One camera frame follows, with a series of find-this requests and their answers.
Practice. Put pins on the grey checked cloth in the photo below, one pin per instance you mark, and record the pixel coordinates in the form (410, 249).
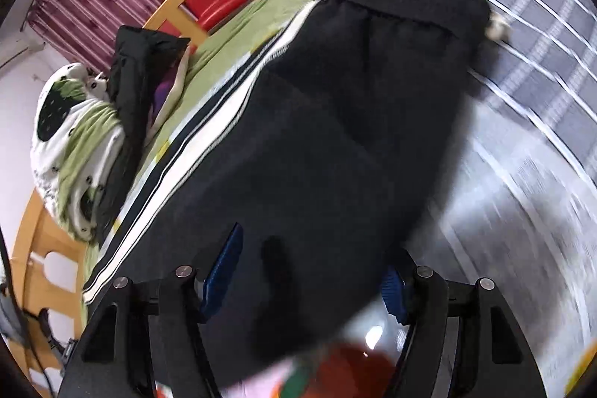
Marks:
(519, 202)

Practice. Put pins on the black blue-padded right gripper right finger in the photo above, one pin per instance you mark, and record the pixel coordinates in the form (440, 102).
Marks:
(492, 356)

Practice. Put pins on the red chair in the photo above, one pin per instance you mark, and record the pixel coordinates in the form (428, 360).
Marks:
(210, 15)

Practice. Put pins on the green bed blanket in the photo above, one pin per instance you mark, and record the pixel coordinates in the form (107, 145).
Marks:
(209, 69)

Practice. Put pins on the wooden bed frame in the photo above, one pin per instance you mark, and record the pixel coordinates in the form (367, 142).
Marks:
(39, 236)

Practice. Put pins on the black folded jacket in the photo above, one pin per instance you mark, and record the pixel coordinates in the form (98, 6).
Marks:
(142, 57)

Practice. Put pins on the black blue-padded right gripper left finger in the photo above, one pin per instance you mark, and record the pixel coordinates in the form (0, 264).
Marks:
(143, 333)

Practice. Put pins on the white green folded quilt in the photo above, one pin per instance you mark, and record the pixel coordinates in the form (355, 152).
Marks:
(77, 136)

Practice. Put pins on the black pants with white stripe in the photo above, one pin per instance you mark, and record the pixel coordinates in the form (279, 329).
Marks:
(324, 145)

